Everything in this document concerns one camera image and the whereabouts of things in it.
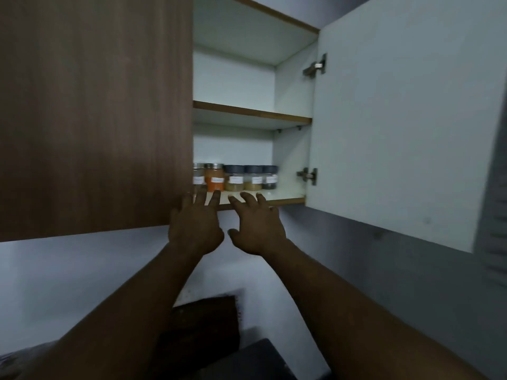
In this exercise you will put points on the dark-lidded dark spice jar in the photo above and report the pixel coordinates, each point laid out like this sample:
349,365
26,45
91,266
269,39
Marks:
270,178

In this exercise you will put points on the white open cabinet door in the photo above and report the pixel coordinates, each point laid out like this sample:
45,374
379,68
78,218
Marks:
396,114

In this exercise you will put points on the person's right middle finger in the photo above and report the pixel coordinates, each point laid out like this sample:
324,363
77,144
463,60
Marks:
249,201

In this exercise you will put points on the dark-lidded beige spice jar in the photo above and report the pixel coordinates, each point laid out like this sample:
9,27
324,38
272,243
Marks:
234,180
253,178

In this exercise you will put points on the person's right thumb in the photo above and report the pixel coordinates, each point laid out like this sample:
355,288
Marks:
234,235

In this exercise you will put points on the metal cabinet door hinge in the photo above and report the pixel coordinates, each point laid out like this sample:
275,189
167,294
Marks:
316,66
308,176

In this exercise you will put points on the dark brown wooden board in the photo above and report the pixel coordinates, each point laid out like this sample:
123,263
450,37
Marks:
206,324

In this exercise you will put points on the person's right little finger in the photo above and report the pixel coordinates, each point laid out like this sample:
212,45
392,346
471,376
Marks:
274,212

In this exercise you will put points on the white wall cabinet body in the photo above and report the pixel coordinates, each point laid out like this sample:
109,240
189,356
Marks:
237,75

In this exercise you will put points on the person's left middle finger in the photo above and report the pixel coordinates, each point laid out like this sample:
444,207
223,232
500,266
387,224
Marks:
200,197

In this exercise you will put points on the person's left hand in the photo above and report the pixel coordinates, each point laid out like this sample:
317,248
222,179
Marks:
196,229

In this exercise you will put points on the person's left forearm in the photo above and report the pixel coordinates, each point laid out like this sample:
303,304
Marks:
119,316

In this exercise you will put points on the person's right hand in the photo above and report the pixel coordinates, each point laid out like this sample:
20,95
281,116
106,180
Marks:
259,229

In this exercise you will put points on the silver-lidded orange spice jar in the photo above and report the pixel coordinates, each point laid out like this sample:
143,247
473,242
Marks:
215,178

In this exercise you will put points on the silver-lidded pale spice jar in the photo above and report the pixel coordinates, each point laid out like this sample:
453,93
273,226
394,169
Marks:
198,176

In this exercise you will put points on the brown wooden cabinet door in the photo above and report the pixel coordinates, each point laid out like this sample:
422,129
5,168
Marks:
95,114

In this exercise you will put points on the white cabinet shelf board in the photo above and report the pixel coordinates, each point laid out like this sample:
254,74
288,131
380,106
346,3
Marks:
253,116

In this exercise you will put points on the black flat appliance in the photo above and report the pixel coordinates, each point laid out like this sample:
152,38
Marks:
261,362

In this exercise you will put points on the person's right forearm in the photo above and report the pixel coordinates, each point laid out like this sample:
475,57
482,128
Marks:
356,316

